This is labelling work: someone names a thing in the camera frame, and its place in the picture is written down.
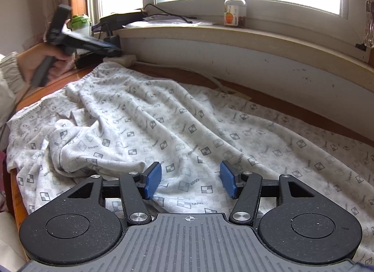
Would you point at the white power strip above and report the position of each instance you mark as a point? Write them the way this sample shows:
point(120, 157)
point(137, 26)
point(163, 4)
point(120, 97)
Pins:
point(125, 60)

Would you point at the white patterned pajama garment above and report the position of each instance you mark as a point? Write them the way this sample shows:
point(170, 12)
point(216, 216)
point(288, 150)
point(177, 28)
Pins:
point(116, 120)

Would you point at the green lid shaker bottle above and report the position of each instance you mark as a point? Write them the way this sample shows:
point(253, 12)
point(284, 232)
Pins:
point(80, 24)

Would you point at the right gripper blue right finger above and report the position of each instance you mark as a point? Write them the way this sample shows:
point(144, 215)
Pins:
point(231, 179)

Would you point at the left forearm beige sleeve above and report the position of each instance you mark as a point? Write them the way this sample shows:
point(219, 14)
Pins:
point(12, 83)

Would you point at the black box on sill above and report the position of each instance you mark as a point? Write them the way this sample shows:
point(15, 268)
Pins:
point(117, 21)

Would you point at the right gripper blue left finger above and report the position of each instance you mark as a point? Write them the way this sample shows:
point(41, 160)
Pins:
point(150, 180)

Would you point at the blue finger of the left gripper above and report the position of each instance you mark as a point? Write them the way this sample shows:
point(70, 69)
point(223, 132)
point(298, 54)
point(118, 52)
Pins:
point(92, 44)
point(100, 54)

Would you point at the glass jar orange label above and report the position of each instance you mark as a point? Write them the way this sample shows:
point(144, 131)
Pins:
point(235, 13)

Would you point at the black power adapter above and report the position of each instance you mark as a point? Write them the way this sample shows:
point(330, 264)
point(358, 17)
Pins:
point(113, 40)

